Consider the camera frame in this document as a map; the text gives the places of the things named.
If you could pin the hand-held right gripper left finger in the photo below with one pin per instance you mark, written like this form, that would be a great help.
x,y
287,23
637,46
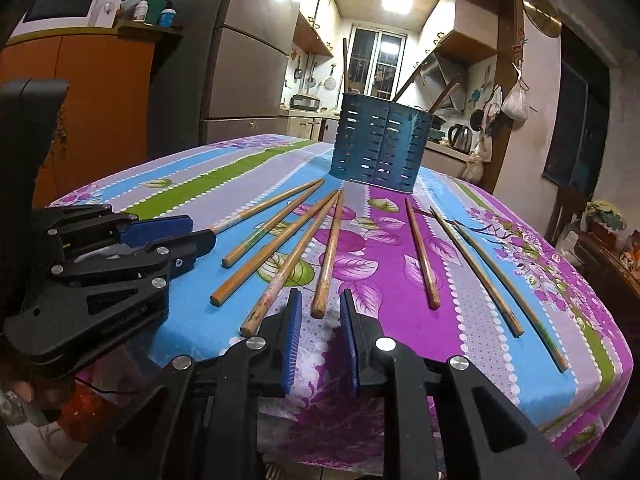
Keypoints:
x,y
292,345

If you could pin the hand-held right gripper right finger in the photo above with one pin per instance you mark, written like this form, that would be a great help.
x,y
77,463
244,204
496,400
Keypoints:
x,y
352,345

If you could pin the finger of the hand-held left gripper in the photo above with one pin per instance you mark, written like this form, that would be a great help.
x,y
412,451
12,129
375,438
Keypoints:
x,y
160,227
192,250

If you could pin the brown bamboo chopstick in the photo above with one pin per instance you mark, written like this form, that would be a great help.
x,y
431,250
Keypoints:
x,y
407,85
442,97
344,67
267,205

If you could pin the row of wooden chopsticks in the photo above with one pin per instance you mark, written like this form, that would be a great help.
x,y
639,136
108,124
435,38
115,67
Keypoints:
x,y
328,255

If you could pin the blue slotted utensil holder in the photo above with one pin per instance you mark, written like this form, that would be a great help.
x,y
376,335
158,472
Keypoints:
x,y
380,145

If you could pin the person's left hand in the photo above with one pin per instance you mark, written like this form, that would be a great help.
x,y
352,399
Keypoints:
x,y
25,390

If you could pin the orange wooden cabinet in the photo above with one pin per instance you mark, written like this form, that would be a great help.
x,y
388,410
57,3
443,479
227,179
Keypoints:
x,y
100,110

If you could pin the floral striped tablecloth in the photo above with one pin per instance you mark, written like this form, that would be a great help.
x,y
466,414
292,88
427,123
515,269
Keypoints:
x,y
375,260

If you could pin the white microwave oven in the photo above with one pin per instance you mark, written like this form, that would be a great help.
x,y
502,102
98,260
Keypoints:
x,y
107,5

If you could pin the silver countertop cooker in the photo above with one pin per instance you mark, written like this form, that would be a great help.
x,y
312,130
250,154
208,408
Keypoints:
x,y
305,102

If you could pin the grey brown refrigerator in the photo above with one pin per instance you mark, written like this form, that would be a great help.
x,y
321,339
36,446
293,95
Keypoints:
x,y
240,60

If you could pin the white medicine bottle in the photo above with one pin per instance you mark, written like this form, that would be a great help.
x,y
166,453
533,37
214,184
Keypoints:
x,y
141,10

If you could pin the pale lying tube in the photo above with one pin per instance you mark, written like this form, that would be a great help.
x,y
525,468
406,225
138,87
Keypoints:
x,y
131,0

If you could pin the red plastic object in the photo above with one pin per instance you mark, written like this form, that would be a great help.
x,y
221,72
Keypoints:
x,y
87,410

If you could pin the green box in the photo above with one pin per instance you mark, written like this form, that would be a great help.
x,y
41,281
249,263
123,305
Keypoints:
x,y
158,4

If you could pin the hanging frying pan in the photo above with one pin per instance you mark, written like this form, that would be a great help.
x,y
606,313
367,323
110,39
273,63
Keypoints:
x,y
329,81
310,77

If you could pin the hanging kitchen utensil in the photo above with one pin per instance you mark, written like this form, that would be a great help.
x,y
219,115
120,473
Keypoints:
x,y
297,67

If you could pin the beige hanging cloth bag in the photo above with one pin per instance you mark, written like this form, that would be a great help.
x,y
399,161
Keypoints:
x,y
477,162

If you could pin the steel electric kettle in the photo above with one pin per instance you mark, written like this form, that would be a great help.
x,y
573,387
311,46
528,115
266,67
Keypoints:
x,y
460,139

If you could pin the wooden chair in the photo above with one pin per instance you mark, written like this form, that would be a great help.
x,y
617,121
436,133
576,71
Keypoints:
x,y
565,210

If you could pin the black hanging pan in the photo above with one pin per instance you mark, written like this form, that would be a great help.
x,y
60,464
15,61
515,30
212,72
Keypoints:
x,y
475,120

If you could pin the barred kitchen window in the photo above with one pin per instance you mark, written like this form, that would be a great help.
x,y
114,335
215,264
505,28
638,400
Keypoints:
x,y
365,60

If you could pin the wooden side table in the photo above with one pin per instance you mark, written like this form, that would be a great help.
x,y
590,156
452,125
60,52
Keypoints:
x,y
610,280

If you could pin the white hanging cloth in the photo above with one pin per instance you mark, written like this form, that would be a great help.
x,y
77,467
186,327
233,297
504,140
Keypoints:
x,y
494,105

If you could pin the flower bouquet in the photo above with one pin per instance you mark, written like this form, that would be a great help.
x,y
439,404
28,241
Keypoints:
x,y
605,215

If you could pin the white hanging plastic bag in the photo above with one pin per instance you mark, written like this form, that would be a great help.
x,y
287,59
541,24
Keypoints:
x,y
515,105

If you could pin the steel range hood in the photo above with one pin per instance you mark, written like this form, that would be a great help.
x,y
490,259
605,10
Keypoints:
x,y
440,67

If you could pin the dark curtained window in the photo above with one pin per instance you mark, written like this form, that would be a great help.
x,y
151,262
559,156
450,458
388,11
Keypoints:
x,y
575,125

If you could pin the beige wall cabinet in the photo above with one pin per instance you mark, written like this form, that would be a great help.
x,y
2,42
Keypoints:
x,y
315,15
465,25

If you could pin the flower wall sticker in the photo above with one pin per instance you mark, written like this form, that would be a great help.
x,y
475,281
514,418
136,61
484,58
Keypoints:
x,y
482,87

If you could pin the gold round wall clock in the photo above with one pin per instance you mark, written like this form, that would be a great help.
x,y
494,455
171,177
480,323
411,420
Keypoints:
x,y
541,14

